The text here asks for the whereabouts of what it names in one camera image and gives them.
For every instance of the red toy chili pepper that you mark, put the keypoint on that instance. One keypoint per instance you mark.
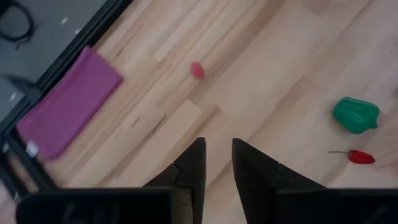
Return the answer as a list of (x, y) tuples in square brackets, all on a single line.
[(360, 157)]

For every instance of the green toy bell pepper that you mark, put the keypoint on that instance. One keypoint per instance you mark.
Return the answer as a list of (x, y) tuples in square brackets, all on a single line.
[(354, 115)]

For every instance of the purple folded cloth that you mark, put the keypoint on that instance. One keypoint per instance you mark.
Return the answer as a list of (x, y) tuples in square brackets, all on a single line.
[(68, 102)]

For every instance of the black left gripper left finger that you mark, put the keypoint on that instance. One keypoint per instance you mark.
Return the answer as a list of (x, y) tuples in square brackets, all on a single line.
[(192, 168)]

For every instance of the black table edge frame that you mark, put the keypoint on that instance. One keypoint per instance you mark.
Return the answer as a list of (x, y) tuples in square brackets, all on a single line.
[(82, 39)]

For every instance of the red toy strawberry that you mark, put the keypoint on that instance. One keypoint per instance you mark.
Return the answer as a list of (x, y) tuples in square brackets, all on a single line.
[(197, 70)]

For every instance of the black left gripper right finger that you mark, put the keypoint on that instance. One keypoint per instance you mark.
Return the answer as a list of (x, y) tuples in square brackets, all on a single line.
[(252, 174)]

